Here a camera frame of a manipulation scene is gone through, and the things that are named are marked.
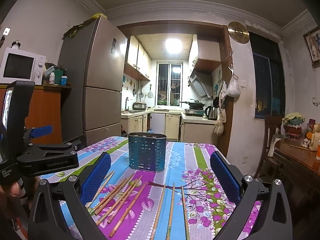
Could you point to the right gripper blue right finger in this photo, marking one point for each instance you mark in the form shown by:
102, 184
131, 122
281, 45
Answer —
274, 217

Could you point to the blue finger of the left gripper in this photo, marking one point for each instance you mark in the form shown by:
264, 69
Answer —
40, 132

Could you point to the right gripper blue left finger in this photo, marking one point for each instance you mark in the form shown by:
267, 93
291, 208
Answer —
47, 220

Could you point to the kitchen window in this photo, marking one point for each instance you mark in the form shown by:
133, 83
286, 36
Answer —
169, 84

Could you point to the person's left hand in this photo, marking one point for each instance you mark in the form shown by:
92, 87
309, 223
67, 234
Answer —
11, 205

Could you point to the orange wooden cabinet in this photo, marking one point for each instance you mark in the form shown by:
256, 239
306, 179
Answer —
26, 105

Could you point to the white medicine bottle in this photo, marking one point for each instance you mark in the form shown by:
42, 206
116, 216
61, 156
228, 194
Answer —
52, 78

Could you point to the dark wooden side table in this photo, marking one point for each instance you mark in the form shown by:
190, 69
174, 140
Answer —
298, 165

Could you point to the blue lidded container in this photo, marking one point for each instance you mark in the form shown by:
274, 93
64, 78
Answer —
63, 80

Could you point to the green box on cabinet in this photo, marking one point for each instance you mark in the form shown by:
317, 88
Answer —
58, 74

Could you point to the white microwave oven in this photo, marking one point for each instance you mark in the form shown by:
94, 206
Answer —
19, 65

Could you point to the floral striped tablecloth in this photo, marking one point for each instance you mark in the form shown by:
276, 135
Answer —
185, 200

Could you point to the bronze three-door refrigerator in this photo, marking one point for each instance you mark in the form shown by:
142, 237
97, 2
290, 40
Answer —
93, 56

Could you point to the wooden chair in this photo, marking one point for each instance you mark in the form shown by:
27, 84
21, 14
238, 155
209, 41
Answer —
272, 127

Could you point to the silver rice cooker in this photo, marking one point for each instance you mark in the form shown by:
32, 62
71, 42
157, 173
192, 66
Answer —
141, 106

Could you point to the blue perforated utensil holder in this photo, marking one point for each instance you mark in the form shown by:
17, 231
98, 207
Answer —
147, 151

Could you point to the steel electric kettle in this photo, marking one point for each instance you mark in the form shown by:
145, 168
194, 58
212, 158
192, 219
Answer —
211, 112

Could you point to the white hanging plastic bag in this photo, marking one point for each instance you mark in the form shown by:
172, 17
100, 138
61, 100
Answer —
233, 89

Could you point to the black wok on stove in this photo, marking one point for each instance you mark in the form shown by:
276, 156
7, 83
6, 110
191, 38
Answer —
194, 105

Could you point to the dark window with curtain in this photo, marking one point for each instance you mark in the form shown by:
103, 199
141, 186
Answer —
269, 77

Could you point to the range hood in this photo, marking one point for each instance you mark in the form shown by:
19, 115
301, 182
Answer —
202, 84

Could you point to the framed wall picture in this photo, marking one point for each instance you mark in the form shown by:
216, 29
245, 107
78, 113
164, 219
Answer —
313, 43

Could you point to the gold round wall clock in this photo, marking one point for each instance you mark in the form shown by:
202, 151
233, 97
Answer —
238, 32

